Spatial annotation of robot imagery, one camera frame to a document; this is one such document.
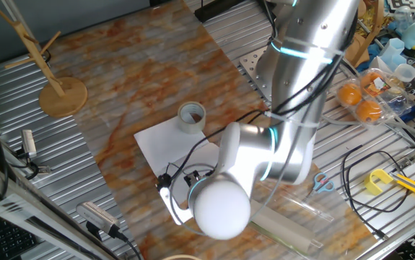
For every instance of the beige round labelled object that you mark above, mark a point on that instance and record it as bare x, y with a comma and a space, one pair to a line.
182, 258

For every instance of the clear plastic package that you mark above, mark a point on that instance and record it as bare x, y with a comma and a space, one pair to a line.
301, 206

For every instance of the aluminium frame beam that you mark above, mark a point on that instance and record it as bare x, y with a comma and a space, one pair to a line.
12, 200

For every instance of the pale blue hexagonal cup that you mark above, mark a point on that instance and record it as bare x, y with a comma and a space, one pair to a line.
393, 52

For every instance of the orange fruit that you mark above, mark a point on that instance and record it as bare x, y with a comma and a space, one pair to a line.
369, 80
369, 111
349, 94

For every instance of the round wooden disc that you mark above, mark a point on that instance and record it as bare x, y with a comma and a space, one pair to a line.
355, 50

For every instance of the ribbed silver camera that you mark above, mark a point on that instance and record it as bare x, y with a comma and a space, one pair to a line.
97, 216

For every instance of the printed marker tag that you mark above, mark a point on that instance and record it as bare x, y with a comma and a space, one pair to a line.
407, 4

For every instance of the clear plastic fruit carton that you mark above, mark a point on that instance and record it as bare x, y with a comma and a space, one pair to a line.
391, 97

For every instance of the grey cardboard tube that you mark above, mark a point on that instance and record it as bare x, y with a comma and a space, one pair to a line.
283, 227

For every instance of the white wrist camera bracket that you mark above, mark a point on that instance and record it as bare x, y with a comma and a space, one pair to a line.
173, 209

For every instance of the white plastic cup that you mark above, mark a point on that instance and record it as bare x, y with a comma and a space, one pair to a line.
405, 72

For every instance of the black flat box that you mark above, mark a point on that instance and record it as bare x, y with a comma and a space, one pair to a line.
221, 9

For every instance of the small silver camera on clamp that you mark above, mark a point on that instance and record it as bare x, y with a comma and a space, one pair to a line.
29, 142

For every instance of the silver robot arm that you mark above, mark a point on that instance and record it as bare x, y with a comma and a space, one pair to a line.
301, 54

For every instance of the wooden mug tree stand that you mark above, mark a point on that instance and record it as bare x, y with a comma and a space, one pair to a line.
63, 97

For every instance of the yellow plastic hook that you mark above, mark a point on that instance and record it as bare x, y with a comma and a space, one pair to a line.
373, 182

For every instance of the wooden banana hanger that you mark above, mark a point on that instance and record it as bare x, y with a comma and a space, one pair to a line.
373, 32

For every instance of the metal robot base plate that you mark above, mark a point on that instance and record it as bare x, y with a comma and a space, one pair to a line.
252, 63

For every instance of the black keyboard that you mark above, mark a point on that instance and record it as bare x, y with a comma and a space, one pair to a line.
8, 238

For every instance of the orange marble pattern mat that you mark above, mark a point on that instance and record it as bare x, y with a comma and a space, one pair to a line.
138, 65

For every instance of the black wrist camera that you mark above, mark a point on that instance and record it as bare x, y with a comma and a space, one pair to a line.
163, 181

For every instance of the yellow utility knife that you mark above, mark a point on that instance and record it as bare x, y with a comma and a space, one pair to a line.
413, 186

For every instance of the beige tape roll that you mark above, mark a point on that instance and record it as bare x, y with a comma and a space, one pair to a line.
189, 124

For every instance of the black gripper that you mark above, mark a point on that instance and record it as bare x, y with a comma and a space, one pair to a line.
192, 177

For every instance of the white paper sheet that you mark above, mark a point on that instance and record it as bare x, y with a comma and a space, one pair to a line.
164, 144

